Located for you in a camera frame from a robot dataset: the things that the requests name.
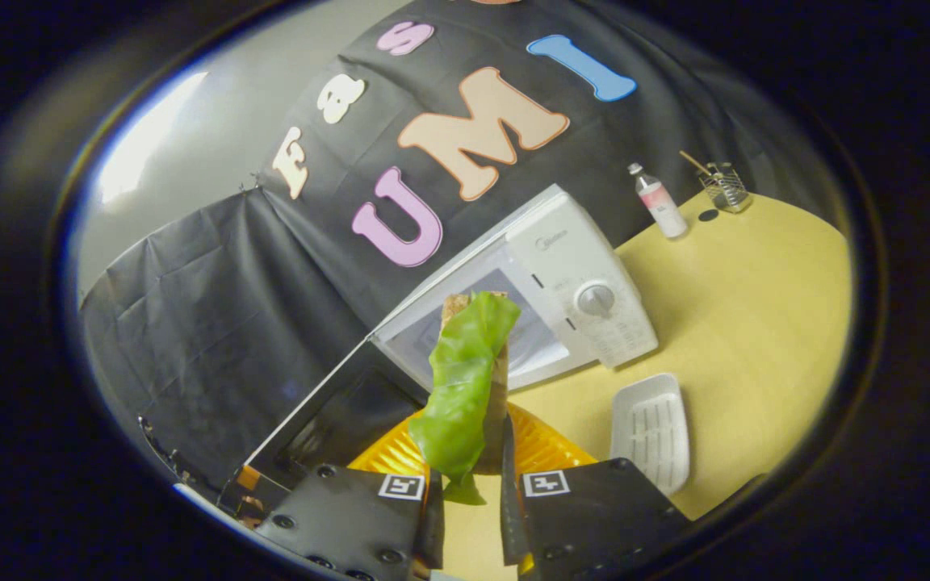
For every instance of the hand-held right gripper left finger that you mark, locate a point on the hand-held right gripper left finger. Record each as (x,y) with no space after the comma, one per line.
(433,524)

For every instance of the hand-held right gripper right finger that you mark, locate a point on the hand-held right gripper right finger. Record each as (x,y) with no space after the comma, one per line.
(511,516)

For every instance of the bread and lettuce sandwich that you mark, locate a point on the bread and lettuce sandwich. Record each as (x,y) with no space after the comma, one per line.
(461,379)

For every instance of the white microwave oven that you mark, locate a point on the white microwave oven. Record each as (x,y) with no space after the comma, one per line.
(586,266)

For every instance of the white plastic tray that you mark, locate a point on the white plastic tray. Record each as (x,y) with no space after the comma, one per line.
(651,428)

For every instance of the black backdrop cloth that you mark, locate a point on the black backdrop cloth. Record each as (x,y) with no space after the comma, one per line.
(215,307)

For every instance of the clear bottle with pink label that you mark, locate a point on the clear bottle with pink label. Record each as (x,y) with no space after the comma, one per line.
(660,206)

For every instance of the small black disc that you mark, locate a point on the small black disc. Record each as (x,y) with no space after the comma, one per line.
(708,215)

